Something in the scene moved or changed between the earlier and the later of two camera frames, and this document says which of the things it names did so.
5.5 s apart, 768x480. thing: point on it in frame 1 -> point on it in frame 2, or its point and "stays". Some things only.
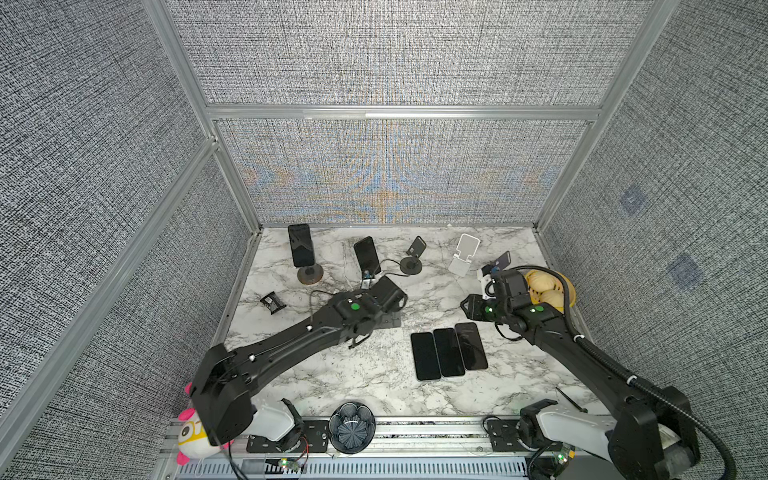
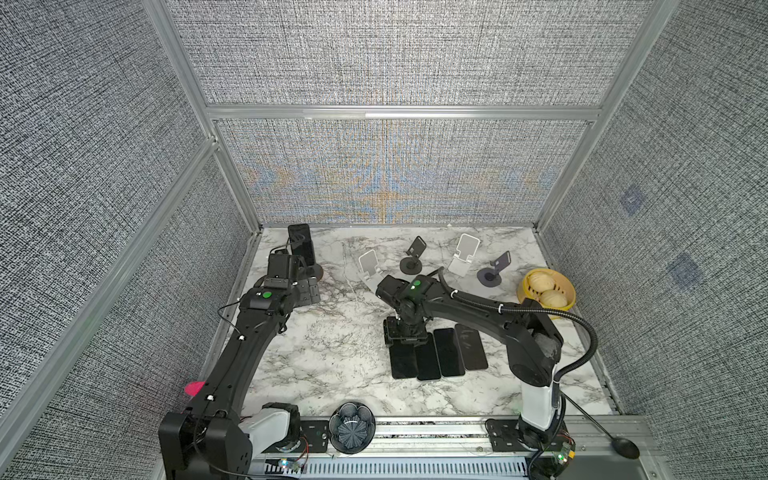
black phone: (449, 352) stays
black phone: (425, 356) stays
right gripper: (472, 310) -> (389, 333)
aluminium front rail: (435, 448) stays
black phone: (367, 257) -> (403, 361)
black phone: (472, 346) stays
